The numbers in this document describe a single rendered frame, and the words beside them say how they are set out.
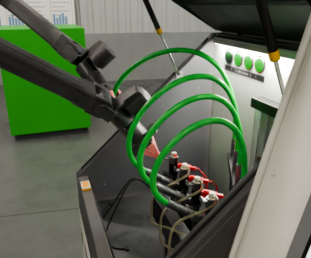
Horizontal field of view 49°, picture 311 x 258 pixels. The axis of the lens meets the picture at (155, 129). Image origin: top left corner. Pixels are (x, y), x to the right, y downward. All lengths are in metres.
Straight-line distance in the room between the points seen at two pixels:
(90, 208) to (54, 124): 3.29
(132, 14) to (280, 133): 6.85
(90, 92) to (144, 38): 6.61
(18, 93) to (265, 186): 3.77
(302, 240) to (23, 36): 3.81
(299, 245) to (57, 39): 0.88
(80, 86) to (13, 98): 3.41
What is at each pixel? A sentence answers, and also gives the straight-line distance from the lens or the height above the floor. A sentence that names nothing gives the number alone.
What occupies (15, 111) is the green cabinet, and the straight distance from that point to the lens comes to 4.29.
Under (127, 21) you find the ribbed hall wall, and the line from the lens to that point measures 7.42.
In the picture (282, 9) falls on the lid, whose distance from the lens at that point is 0.82.
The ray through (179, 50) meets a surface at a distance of 0.99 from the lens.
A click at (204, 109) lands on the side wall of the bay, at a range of 1.35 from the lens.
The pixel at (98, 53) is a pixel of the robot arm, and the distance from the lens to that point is 1.06.
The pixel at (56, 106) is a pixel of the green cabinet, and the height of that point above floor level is 0.39.
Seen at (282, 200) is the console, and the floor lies 1.23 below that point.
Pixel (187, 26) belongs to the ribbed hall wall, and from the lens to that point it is 7.69.
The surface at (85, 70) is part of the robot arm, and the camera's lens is 1.07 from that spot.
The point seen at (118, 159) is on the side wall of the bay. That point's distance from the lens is 1.30.
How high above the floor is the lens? 1.55
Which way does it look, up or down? 20 degrees down
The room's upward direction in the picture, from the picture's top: straight up
